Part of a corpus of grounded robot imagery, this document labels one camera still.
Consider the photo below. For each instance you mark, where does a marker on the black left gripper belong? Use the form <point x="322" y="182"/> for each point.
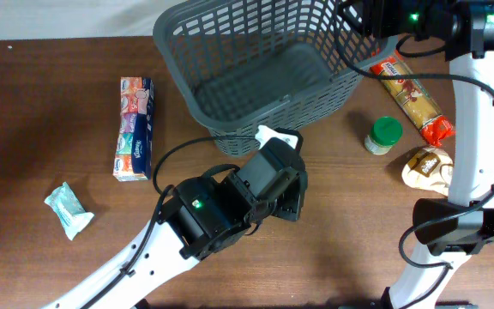
<point x="292" y="209"/>

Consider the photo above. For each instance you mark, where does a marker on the beige snack pouch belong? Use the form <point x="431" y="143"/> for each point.
<point x="429" y="169"/>

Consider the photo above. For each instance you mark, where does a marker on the green lid glass jar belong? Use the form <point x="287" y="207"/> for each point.
<point x="384" y="134"/>

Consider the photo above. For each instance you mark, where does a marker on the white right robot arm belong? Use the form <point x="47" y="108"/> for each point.
<point x="449" y="231"/>

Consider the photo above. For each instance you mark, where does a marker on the Kleenex tissue multipack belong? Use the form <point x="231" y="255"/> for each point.
<point x="133" y="154"/>

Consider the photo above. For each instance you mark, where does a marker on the teal tissue pocket pack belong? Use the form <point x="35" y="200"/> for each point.
<point x="73" y="217"/>

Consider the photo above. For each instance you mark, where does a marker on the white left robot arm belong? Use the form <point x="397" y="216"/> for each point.
<point x="195" y="219"/>

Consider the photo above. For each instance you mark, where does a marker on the grey plastic lattice basket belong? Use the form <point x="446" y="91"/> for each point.
<point x="245" y="63"/>

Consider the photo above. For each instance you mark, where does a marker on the San Remo spaghetti packet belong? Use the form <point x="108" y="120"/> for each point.
<point x="414" y="100"/>

